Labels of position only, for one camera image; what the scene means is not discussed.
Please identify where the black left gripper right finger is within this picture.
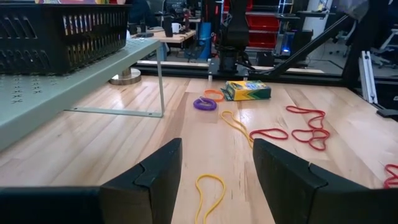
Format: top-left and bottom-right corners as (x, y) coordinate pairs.
(253, 139), (398, 224)

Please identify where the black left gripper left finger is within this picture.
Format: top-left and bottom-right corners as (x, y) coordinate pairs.
(0, 138), (183, 224)

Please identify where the yellow rubber band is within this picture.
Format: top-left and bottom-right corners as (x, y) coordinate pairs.
(194, 173), (227, 224)
(220, 110), (254, 149)

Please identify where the black plastic mesh basket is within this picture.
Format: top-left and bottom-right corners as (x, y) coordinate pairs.
(0, 2), (132, 76)

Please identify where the wooden desk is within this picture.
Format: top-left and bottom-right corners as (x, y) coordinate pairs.
(130, 27), (197, 44)

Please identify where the red rubber band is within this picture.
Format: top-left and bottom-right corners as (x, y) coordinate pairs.
(248, 127), (290, 141)
(383, 163), (398, 190)
(285, 105), (331, 152)

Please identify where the yellow blue green Crayola box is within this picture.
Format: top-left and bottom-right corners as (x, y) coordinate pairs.
(223, 80), (272, 102)

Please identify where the orange rubber band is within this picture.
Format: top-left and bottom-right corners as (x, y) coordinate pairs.
(203, 88), (225, 103)

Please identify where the silver aluminium profile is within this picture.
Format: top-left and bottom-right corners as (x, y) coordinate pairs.
(358, 50), (379, 105)

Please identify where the red storage bin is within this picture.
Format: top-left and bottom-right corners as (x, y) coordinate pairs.
(245, 14), (280, 49)

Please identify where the blue container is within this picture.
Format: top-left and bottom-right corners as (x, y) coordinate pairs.
(198, 21), (212, 60)

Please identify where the purple spiral wrist coil keychain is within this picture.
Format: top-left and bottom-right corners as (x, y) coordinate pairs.
(192, 96), (218, 112)

